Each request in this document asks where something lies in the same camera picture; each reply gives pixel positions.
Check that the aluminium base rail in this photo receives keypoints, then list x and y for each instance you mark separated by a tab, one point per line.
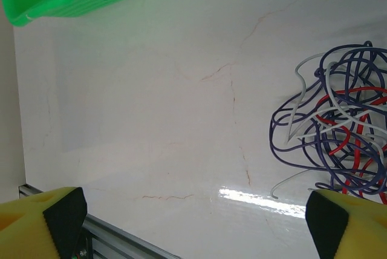
121	241

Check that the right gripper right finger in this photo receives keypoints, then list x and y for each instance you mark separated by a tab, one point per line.
356	228

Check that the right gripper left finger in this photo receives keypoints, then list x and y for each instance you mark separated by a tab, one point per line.
24	228

